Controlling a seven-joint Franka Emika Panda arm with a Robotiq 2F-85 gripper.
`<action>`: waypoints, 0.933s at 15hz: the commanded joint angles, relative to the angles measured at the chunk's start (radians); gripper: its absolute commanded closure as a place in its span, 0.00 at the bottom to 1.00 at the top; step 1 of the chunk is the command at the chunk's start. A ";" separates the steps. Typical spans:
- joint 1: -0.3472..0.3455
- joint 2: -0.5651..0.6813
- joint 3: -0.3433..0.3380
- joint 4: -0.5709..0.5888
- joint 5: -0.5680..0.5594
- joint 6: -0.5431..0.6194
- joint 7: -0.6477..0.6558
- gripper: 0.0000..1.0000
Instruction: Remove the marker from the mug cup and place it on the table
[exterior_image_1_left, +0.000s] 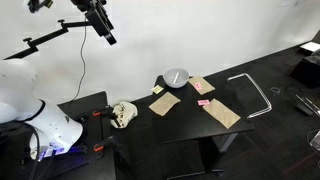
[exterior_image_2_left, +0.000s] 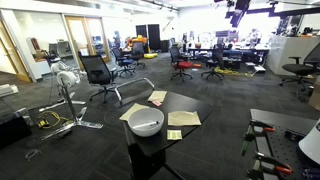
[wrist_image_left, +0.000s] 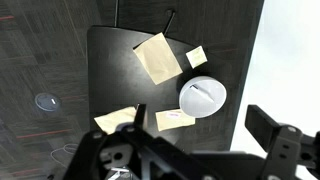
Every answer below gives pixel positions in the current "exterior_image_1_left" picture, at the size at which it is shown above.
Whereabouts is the yellow-green printed packet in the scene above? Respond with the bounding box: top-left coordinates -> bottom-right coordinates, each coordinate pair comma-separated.
150,84 -> 165,95

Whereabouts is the white round bowl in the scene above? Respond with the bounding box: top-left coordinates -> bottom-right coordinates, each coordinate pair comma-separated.
162,67 -> 190,89

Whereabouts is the metal stand on floor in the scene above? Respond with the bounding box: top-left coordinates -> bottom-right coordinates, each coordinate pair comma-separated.
294,92 -> 320,118

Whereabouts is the black hanging cable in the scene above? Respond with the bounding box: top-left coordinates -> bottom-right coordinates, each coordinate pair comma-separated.
68,19 -> 88,105

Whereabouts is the black box on floor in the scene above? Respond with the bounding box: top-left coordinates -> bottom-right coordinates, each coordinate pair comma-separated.
289,54 -> 320,90

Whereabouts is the bent metal rod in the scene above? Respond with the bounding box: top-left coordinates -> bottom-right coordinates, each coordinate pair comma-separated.
226,72 -> 273,121

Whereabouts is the orange black bar clamp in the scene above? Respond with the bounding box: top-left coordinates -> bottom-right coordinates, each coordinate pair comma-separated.
92,105 -> 120,122
93,134 -> 118,153

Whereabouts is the plain brown paper bag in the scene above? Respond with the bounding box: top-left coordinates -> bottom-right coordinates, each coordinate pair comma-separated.
148,91 -> 182,117

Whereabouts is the large brown paper bag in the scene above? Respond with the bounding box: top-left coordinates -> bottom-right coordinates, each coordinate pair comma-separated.
202,98 -> 242,130

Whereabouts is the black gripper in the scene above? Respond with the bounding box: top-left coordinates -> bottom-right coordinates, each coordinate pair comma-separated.
71,0 -> 118,46

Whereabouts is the brown paper bag with pink label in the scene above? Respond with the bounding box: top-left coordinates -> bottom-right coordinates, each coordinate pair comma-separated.
187,75 -> 216,96

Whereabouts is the black articulated camera mount arm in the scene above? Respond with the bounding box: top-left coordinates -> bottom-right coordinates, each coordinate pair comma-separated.
3,19 -> 93,61

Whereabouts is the grey table leg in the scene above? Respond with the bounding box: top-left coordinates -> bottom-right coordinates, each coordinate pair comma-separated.
215,132 -> 240,154

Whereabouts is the white sheet on box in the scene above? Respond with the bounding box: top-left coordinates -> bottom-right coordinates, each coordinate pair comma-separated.
299,41 -> 320,53

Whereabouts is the black side table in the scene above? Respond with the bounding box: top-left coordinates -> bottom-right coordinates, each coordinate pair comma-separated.
57,91 -> 117,180

